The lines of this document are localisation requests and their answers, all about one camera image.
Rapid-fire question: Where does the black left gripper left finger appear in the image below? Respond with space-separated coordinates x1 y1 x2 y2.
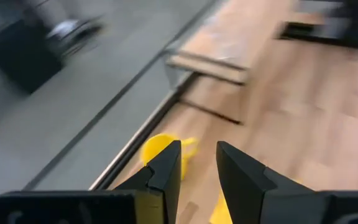
113 139 182 224

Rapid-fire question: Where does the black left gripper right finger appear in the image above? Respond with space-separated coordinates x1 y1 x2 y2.
215 140 334 224

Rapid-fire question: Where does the yellow mug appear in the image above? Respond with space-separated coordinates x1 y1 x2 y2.
140 133 198 181

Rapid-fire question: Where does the yellow cloth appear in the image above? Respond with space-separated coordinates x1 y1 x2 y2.
209 189 233 224

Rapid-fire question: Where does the black wheeled equipment base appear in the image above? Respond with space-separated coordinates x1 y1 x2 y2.
0 0 105 94

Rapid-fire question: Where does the black shelf end frame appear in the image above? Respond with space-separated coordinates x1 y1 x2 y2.
165 51 251 126

